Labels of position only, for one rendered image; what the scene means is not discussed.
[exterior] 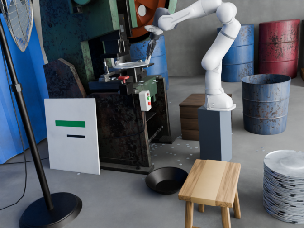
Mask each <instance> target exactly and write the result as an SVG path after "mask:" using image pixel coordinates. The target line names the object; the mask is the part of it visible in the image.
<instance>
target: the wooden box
mask: <svg viewBox="0 0 304 228"><path fill-rule="evenodd" d="M227 95H228V96H229V97H231V98H232V94H227ZM204 104H205V94H191V95H190V96H188V97H187V98H186V99H185V100H184V101H183V102H181V103H180V104H179V106H180V118H181V119H180V122H181V133H182V139H184V140H194V141H200V140H199V126H198V112H197V109H198V108H199V107H201V106H203V105H204ZM231 129H232V110H231Z"/></svg>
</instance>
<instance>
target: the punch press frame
mask: <svg viewBox="0 0 304 228"><path fill-rule="evenodd" d="M116 1H118V0H96V2H95V3H94V4H93V5H90V6H82V12H83V13H82V14H70V10H69V5H68V0H39V6H40V17H41V27H42V38H43V48H44V51H45V54H46V57H47V60H48V63H50V62H52V61H55V60H57V59H60V58H62V59H64V60H66V61H67V62H69V63H71V64H72V65H74V68H75V70H76V72H77V74H78V76H79V78H80V81H81V83H82V85H83V87H84V89H85V92H86V94H87V96H88V95H90V94H92V93H94V92H118V91H119V89H104V90H90V89H89V84H88V82H89V81H93V80H95V79H97V78H100V75H103V74H105V69H104V64H103V62H102V59H101V57H100V55H101V54H105V53H106V51H105V44H104V41H101V42H100V36H103V35H106V34H109V33H111V32H114V31H117V30H120V25H119V17H118V10H117V4H116ZM128 6H129V16H130V19H131V21H130V23H131V29H133V28H136V27H138V25H137V18H136V10H135V3H134V0H128ZM155 79H156V77H155V76H147V77H144V78H142V80H141V81H143V82H137V83H133V89H138V91H139V92H142V91H149V93H150V97H151V101H152V102H155V101H156V99H155V94H156V93H157V84H156V81H153V80H155ZM153 82H154V83H153ZM152 83H153V84H152ZM138 84H139V85H138ZM140 84H143V85H140ZM162 128H163V126H161V127H160V128H159V129H158V130H157V131H156V132H155V133H154V134H153V135H152V136H151V137H150V138H149V143H150V142H151V141H152V139H153V138H154V137H155V136H156V135H157V134H158V133H159V132H160V131H161V129H162Z"/></svg>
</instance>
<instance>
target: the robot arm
mask: <svg viewBox="0 0 304 228"><path fill-rule="evenodd" d="M212 13H216V15H217V17H218V19H219V20H220V22H221V23H222V24H223V27H222V29H221V31H220V32H219V34H218V36H217V37H216V39H215V41H214V43H213V44H212V46H211V47H210V48H209V50H208V51H207V53H206V54H205V56H204V58H203V59H202V62H201V64H202V67H203V68H204V69H205V70H206V73H205V104H204V107H205V108H206V109H207V110H217V111H230V110H232V109H234V108H235V107H236V105H235V104H233V101H232V98H231V97H229V96H228V95H227V94H225V93H224V91H223V88H222V87H221V70H222V58H223V57H224V55H225V54H226V52H227V51H228V50H229V48H230V47H231V45H232V43H233V42H234V40H235V38H236V36H237V35H238V32H239V30H240V27H241V25H240V23H239V22H238V21H237V20H236V19H235V18H234V17H235V15H236V13H237V8H236V6H235V5H234V4H233V3H230V2H229V3H223V2H222V1H221V0H199V1H197V2H195V3H193V4H192V5H190V6H188V7H187V8H185V9H184V10H181V11H179V12H176V13H174V14H171V13H170V12H169V11H168V9H167V8H162V7H159V8H157V10H156V12H155V14H154V18H153V23H152V24H151V25H147V26H145V27H144V28H145V29H146V30H147V31H150V35H149V37H150V38H151V40H150V43H148V47H147V53H146V55H147V57H146V60H145V63H146V64H149V61H150V58H151V56H152V54H153V51H154V48H155V46H156V44H157V42H156V40H159V37H160V34H161V33H162V32H163V31H167V30H173V29H175V28H176V27H177V25H178V23H179V22H181V21H183V20H186V19H197V18H202V17H205V16H207V15H209V14H212Z"/></svg>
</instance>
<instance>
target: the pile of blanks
mask: <svg viewBox="0 0 304 228"><path fill-rule="evenodd" d="M263 168H264V170H263V172H264V176H263V205H264V208H265V209H266V211H267V212H268V213H269V214H270V215H272V216H273V217H275V218H277V219H279V220H281V221H284V222H287V223H294V224H304V178H293V177H290V176H283V175H280V174H277V173H275V172H273V171H271V170H270V169H269V168H267V167H266V165H265V163H264V162H263Z"/></svg>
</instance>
